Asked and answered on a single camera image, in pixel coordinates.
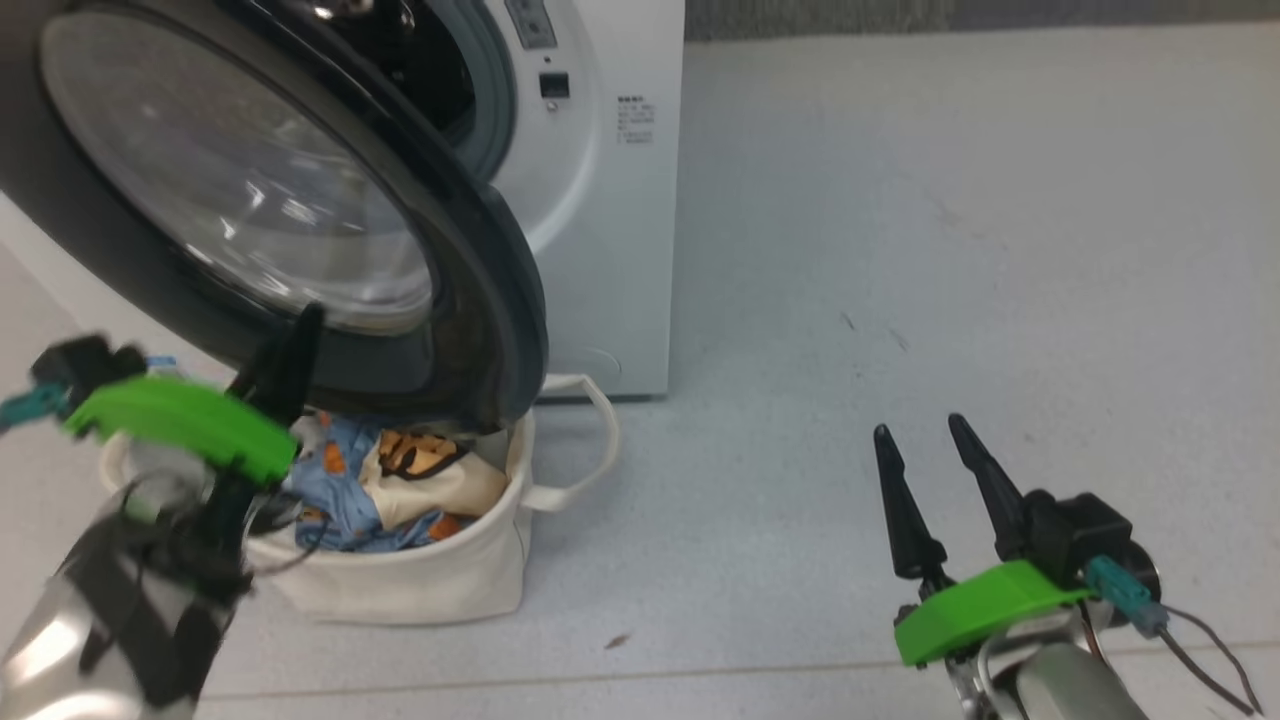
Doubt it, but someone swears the small grey text label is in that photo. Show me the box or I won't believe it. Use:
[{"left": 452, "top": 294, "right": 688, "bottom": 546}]
[{"left": 616, "top": 94, "right": 657, "bottom": 147}]

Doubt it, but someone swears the cream fabric laundry basket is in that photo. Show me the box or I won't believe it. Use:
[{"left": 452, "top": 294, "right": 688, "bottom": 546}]
[{"left": 98, "top": 374, "right": 622, "bottom": 627}]

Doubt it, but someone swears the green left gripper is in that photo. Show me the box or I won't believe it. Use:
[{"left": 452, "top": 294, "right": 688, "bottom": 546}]
[{"left": 60, "top": 302, "right": 327, "bottom": 492}]

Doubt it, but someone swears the blue bear print garment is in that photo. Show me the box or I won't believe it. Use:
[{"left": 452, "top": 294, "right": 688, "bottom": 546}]
[{"left": 284, "top": 411, "right": 473, "bottom": 554}]

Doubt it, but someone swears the right camera cable teal plug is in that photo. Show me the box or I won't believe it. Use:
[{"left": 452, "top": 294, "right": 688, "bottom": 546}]
[{"left": 1084, "top": 555, "right": 1267, "bottom": 717}]

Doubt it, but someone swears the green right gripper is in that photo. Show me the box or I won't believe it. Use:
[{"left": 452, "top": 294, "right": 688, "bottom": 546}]
[{"left": 872, "top": 412, "right": 1098, "bottom": 670}]

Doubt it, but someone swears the cream tiger print garment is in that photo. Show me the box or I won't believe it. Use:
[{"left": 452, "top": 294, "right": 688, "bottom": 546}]
[{"left": 358, "top": 427, "right": 510, "bottom": 532}]

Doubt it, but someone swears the camera cable teal plug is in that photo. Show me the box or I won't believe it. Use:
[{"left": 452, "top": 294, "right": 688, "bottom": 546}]
[
  {"left": 0, "top": 384, "right": 73, "bottom": 433},
  {"left": 1084, "top": 555, "right": 1267, "bottom": 717}
]

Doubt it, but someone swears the black round washing machine door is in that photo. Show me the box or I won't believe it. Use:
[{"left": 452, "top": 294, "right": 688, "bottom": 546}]
[{"left": 0, "top": 0, "right": 550, "bottom": 434}]

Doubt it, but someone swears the left camera cable teal plug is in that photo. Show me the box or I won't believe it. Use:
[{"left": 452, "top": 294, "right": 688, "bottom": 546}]
[{"left": 0, "top": 384, "right": 73, "bottom": 433}]

